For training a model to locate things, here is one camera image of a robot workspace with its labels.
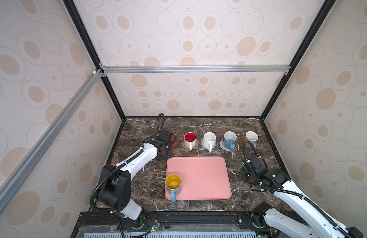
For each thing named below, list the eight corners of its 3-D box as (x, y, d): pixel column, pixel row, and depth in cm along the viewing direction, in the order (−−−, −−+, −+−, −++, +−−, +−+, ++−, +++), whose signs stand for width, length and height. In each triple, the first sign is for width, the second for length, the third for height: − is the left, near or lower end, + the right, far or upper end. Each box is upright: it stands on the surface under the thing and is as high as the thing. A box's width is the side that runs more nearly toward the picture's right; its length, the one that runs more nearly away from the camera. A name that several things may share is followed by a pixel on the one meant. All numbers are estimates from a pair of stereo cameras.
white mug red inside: (189, 153, 101) (189, 145, 94) (182, 143, 107) (181, 134, 99) (199, 147, 104) (200, 139, 97) (191, 138, 109) (192, 130, 102)
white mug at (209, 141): (203, 154, 101) (204, 146, 93) (202, 140, 108) (203, 132, 101) (215, 154, 101) (217, 146, 93) (213, 140, 108) (215, 132, 101)
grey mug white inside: (239, 149, 103) (244, 139, 95) (243, 139, 109) (248, 129, 101) (250, 153, 101) (256, 144, 93) (253, 143, 107) (259, 133, 98)
